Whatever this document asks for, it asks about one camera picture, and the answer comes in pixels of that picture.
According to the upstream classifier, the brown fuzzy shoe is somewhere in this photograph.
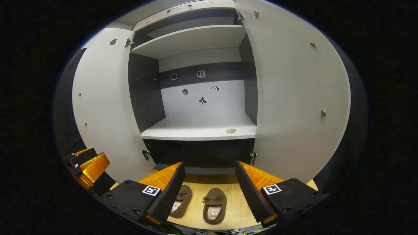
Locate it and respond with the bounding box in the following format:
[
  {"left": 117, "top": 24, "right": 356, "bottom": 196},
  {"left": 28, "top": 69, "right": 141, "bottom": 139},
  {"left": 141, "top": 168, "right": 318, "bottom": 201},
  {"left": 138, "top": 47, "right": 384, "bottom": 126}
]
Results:
[
  {"left": 169, "top": 185, "right": 192, "bottom": 218},
  {"left": 202, "top": 188, "right": 227, "bottom": 225}
]

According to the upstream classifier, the white cabinet door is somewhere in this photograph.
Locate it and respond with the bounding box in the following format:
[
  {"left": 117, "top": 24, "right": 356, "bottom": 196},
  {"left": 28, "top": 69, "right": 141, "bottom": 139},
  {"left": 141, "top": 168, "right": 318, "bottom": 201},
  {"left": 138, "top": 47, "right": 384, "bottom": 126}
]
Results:
[
  {"left": 72, "top": 28, "right": 156, "bottom": 183},
  {"left": 235, "top": 0, "right": 351, "bottom": 184}
]

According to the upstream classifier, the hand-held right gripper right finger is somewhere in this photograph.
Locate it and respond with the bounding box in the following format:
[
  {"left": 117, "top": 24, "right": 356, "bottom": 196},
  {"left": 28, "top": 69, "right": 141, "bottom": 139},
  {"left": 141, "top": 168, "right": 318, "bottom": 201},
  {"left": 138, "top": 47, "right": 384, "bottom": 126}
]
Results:
[{"left": 235, "top": 160, "right": 329, "bottom": 229}]

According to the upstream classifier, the white shoe cabinet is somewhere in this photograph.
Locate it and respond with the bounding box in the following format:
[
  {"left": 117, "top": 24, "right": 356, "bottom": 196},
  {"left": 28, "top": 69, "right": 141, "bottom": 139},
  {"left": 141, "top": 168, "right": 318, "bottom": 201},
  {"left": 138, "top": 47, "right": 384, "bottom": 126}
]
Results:
[{"left": 128, "top": 0, "right": 258, "bottom": 175}]

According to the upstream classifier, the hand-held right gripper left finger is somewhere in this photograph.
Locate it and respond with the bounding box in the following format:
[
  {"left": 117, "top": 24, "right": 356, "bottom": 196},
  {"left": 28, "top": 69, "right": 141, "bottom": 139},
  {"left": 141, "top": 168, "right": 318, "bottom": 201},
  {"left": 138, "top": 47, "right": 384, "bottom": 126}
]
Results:
[{"left": 100, "top": 162, "right": 186, "bottom": 229}]

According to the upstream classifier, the metal drawer handle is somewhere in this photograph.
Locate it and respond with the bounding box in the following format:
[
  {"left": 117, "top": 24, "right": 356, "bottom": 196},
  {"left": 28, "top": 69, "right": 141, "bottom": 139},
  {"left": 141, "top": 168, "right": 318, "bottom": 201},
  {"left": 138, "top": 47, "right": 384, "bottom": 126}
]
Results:
[{"left": 167, "top": 4, "right": 192, "bottom": 13}]

